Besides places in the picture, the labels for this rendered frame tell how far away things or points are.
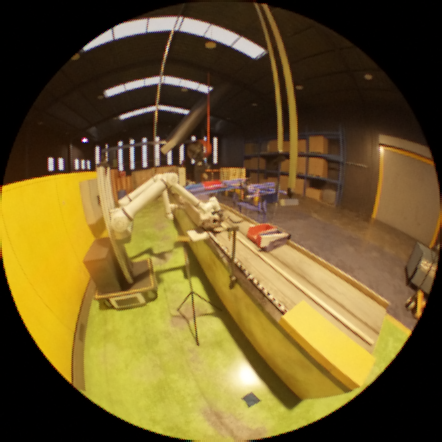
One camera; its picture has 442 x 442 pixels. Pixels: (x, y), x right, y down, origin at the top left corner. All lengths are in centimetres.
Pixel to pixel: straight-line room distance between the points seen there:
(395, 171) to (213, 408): 1149
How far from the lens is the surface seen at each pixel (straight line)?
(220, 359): 163
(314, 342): 91
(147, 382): 174
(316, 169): 1043
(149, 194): 124
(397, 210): 1094
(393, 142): 1094
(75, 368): 209
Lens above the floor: 159
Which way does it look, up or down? 22 degrees down
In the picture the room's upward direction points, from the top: straight up
